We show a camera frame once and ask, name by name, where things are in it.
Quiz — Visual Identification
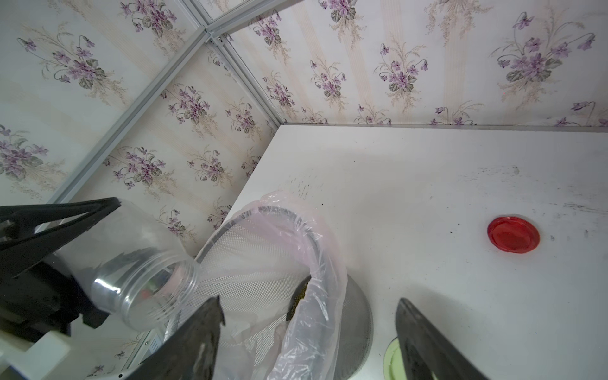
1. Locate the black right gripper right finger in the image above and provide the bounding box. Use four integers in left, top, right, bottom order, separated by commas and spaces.
396, 298, 488, 380

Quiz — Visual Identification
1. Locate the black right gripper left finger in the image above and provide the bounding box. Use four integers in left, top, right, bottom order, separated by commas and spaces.
128, 295, 226, 380

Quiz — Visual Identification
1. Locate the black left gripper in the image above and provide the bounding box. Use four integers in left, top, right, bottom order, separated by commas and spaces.
1, 197, 121, 342

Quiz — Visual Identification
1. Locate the clear plastic jar of beans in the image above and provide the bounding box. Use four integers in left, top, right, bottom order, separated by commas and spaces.
56, 200, 198, 331

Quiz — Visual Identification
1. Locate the red jar lid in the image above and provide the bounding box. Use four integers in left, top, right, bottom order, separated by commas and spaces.
487, 216, 541, 254

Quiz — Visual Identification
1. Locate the mesh bin with pink bag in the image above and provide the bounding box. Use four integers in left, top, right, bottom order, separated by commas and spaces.
167, 192, 373, 379

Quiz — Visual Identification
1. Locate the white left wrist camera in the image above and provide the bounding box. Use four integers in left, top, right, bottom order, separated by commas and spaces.
1, 330, 71, 379

